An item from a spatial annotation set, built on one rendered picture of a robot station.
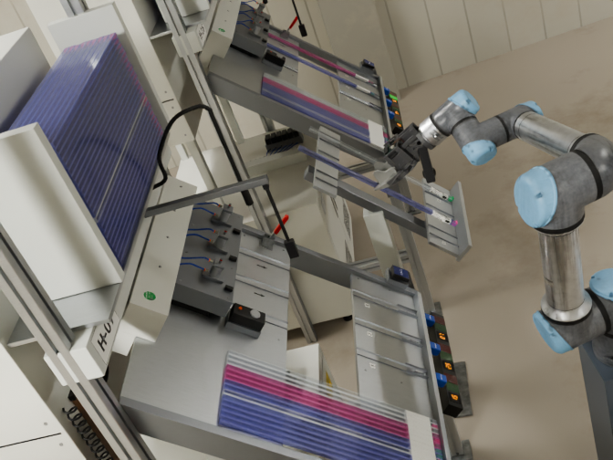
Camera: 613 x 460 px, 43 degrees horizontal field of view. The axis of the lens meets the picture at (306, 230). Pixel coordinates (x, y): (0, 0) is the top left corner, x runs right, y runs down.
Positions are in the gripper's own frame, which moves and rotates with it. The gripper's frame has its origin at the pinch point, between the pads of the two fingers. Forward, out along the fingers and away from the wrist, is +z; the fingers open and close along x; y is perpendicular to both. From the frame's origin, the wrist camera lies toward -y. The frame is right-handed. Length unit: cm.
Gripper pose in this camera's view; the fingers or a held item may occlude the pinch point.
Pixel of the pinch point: (379, 186)
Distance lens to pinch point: 219.6
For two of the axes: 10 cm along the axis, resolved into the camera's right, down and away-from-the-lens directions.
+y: -7.4, -5.7, -3.5
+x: -0.7, 5.8, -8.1
